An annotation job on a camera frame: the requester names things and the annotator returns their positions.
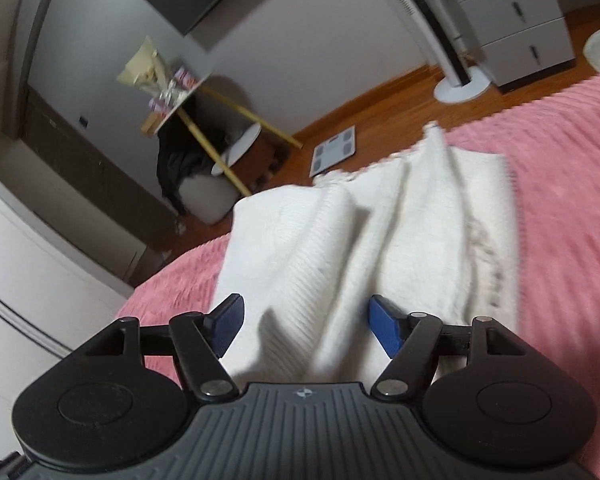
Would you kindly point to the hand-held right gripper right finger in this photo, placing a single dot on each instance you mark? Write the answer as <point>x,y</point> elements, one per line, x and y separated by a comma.
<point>385,325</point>

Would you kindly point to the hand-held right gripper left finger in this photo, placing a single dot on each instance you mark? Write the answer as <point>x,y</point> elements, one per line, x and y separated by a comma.
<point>227,326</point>

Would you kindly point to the white ribbed knit sweater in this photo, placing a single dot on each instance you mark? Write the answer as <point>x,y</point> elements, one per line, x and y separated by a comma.
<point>360,240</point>

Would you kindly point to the dark clothes pile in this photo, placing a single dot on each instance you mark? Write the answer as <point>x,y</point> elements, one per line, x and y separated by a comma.
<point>180,160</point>

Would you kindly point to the white round stool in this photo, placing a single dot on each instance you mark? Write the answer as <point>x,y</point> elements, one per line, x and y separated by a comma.
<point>207,197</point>

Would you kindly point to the grey bathroom scale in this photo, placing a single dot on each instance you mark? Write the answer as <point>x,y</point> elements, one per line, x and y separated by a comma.
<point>334,152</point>

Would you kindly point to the dark brown door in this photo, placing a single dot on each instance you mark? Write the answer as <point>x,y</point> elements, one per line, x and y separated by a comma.
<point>95,175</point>

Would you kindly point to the white wardrobe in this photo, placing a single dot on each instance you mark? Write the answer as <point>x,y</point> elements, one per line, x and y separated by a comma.
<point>30,285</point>

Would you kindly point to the yellow-legged side table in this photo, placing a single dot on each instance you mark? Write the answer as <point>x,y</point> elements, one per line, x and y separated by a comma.
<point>215,115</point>

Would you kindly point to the pink ribbed plush blanket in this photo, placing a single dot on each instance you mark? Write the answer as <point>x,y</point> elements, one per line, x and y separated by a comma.
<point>565,200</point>

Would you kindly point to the pink small packets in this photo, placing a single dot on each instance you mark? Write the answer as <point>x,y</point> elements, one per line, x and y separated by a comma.
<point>175,91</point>

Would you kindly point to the beige paper bag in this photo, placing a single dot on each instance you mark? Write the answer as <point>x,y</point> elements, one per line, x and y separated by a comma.
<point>142,65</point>

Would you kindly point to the white tower fan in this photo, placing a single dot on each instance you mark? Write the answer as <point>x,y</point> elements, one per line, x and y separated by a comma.
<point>447,35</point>

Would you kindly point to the grey drawer cabinet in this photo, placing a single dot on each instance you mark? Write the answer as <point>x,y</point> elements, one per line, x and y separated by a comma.
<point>515,20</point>

